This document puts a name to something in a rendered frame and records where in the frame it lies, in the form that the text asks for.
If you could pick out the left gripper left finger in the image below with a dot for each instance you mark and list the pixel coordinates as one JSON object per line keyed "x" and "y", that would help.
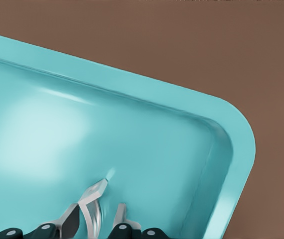
{"x": 67, "y": 222}

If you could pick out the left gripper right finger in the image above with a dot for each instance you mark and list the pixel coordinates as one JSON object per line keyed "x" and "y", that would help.
{"x": 124, "y": 224}

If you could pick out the silver drainage pipe clamp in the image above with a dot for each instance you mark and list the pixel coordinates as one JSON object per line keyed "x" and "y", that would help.
{"x": 91, "y": 204}

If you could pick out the turquoise rectangular tray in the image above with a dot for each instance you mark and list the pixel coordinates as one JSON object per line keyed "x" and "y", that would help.
{"x": 157, "y": 139}

